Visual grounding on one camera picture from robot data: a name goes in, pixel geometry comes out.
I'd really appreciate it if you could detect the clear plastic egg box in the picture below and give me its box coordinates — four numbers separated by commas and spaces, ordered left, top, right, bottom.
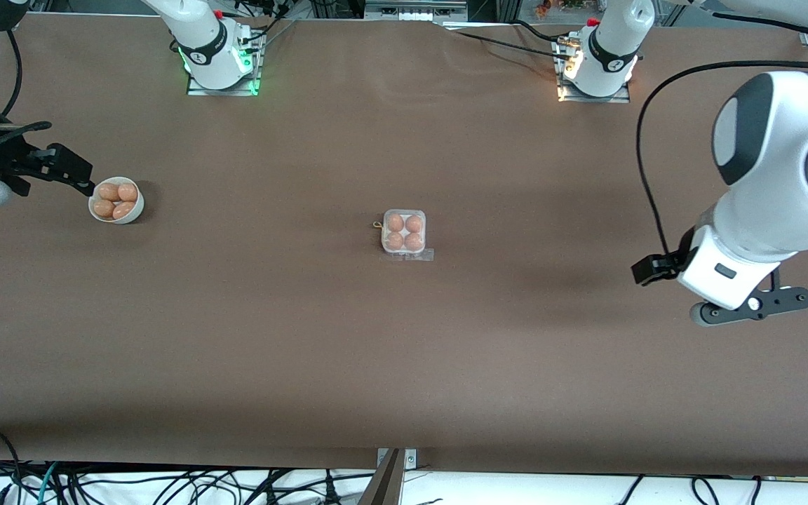
381, 209, 427, 256

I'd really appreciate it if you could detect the white round bowl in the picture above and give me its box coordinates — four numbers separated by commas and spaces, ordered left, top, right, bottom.
88, 176, 144, 224

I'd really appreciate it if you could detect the clear tape strip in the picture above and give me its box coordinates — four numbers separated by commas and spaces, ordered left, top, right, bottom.
379, 247, 436, 263

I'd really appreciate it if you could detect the orange background object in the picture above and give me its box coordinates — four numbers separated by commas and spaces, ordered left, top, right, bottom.
534, 0, 587, 18

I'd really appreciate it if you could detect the grey background device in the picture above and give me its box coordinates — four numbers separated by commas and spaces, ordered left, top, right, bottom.
364, 0, 469, 22

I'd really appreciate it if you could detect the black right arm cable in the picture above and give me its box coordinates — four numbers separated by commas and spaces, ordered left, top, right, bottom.
0, 28, 23, 119

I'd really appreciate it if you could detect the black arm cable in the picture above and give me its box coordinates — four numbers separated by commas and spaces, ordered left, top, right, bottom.
635, 60, 808, 257
0, 28, 23, 119

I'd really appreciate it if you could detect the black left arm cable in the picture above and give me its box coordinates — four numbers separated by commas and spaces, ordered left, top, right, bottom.
635, 60, 808, 257

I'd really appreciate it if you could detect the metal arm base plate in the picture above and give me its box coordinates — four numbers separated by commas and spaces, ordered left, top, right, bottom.
557, 39, 632, 104
187, 32, 262, 97

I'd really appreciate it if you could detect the black base cable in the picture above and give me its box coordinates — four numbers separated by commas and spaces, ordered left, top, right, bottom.
454, 29, 573, 61
513, 20, 573, 47

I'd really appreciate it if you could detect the teal floor cable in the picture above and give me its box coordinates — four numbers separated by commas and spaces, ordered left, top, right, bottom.
38, 462, 61, 505

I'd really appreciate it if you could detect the small metal table bracket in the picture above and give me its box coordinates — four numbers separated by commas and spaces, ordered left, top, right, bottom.
376, 448, 418, 469

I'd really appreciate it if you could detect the dark camera mount strut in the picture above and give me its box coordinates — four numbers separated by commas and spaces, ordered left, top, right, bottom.
358, 449, 405, 505

